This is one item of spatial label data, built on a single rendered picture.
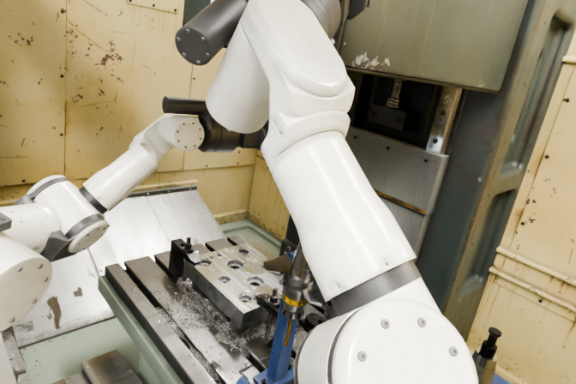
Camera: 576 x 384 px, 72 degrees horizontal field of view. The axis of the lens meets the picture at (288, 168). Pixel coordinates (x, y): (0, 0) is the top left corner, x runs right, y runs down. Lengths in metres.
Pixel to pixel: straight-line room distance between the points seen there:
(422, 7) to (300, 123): 0.48
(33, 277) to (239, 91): 0.23
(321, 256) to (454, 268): 1.02
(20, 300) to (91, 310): 1.23
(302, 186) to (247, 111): 0.11
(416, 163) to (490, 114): 0.23
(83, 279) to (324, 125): 1.47
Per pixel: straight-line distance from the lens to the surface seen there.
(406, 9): 0.70
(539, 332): 1.66
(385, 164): 1.27
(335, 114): 0.30
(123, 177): 0.81
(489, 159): 1.19
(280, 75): 0.29
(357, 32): 0.60
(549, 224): 1.54
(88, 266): 1.73
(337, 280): 0.27
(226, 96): 0.36
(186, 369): 1.03
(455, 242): 1.25
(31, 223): 0.74
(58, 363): 1.49
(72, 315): 1.61
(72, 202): 0.79
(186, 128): 0.80
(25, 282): 0.39
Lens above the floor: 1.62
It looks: 16 degrees down
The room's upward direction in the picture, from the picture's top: 10 degrees clockwise
